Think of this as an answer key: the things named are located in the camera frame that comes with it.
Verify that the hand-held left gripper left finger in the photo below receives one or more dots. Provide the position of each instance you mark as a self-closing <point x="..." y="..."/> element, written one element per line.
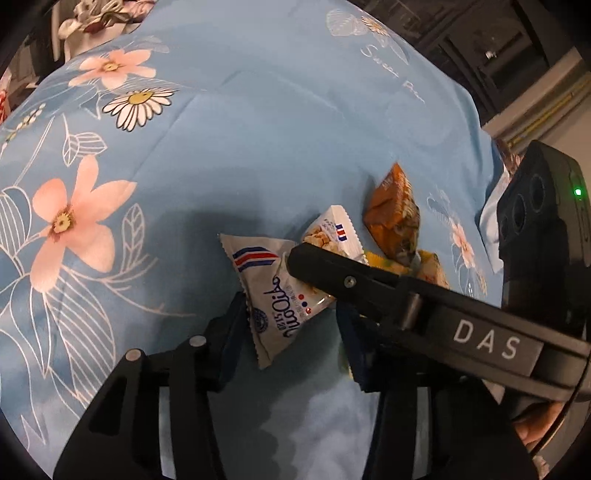
<point x="226" y="341"/>

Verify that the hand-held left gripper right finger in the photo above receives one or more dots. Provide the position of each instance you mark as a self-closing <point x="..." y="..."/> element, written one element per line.
<point x="360" y="350"/>

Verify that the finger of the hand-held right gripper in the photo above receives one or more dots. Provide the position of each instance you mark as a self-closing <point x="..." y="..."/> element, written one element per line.
<point x="332" y="272"/>

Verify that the white blue-striped snack packet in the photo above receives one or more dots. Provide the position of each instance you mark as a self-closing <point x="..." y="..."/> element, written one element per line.
<point x="272" y="318"/>

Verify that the orange panda snack packet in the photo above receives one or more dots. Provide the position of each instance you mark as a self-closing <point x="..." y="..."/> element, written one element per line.
<point x="392" y="217"/>

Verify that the person's right hand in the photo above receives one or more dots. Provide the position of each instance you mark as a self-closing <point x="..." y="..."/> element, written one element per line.
<point x="535" y="434"/>

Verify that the white snack packet puff picture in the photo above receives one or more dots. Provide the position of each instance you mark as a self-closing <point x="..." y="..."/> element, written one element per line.
<point x="332" y="230"/>

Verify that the pale yellow-green snack packet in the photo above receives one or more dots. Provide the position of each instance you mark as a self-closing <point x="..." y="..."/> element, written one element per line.
<point x="385" y="263"/>

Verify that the beige biscuit packet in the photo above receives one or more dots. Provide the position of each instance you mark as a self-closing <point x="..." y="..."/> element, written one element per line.
<point x="434" y="272"/>

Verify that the yellow pipe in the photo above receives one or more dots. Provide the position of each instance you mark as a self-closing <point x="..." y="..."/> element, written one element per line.
<point x="545" y="117"/>

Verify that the blue floral bedsheet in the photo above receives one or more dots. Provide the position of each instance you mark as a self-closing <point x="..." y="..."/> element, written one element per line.
<point x="277" y="115"/>

